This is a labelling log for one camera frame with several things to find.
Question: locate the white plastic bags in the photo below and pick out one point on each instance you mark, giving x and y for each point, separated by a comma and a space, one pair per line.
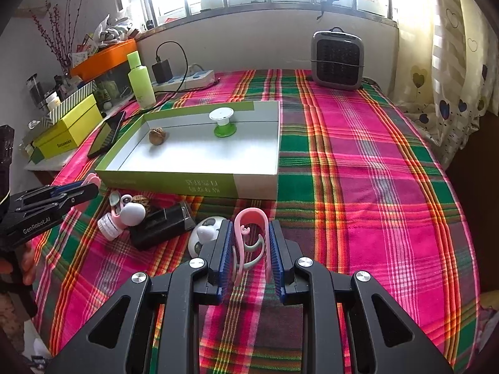
111, 29

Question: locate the paper cards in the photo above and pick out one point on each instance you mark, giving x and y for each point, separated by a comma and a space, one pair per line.
84, 48

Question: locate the white power strip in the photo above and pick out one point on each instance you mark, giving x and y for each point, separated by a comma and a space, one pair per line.
195, 79

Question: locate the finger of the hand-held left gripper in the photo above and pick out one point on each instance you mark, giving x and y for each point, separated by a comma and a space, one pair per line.
84, 195
64, 189

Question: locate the plaid blanket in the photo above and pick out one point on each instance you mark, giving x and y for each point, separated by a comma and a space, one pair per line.
370, 202

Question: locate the white plastic knob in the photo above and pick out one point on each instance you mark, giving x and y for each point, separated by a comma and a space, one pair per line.
135, 213

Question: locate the walnut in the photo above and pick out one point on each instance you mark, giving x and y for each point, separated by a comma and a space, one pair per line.
158, 136
141, 200

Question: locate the black rectangular case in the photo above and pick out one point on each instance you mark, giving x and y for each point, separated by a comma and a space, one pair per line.
160, 226

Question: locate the black window hook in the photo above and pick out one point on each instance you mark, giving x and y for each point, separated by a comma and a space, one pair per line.
326, 6

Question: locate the black smartphone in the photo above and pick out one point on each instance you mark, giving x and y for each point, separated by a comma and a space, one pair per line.
105, 136

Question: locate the yellow green box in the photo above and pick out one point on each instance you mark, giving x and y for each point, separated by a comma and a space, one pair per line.
70, 128

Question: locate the pink green plastic clip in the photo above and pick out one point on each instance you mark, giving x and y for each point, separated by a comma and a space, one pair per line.
249, 214

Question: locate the green white cardboard box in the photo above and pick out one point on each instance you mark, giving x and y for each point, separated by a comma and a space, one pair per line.
195, 156

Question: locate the person's left hand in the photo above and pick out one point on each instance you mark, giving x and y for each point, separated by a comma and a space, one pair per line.
29, 265

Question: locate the clear plastic container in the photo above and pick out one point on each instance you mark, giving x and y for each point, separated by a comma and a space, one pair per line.
115, 85

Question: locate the grey space heater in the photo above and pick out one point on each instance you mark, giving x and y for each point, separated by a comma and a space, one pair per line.
337, 60

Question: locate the orange box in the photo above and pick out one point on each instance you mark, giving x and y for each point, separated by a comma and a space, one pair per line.
105, 60

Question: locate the green white spool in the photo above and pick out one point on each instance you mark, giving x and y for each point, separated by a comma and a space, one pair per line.
221, 124

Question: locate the panda toy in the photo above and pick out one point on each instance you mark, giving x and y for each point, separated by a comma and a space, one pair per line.
202, 237

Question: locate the dried decorative branches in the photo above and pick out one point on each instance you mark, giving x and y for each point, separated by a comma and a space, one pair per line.
52, 35

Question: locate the striped gift box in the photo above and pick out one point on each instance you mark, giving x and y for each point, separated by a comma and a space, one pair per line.
72, 101

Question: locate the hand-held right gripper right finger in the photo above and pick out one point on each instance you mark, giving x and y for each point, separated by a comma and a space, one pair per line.
275, 257

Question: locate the black charger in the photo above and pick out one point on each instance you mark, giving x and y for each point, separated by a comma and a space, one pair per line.
161, 71

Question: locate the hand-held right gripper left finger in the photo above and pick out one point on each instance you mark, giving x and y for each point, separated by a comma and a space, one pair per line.
226, 257

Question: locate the green lotion bottle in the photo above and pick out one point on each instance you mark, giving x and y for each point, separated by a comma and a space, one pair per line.
141, 81

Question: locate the white plug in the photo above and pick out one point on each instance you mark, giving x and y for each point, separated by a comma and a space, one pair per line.
195, 69

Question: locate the heart print curtain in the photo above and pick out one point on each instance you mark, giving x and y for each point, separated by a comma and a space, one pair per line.
448, 66

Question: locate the glass jar with black lid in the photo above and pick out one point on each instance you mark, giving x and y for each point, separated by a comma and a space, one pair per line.
36, 91

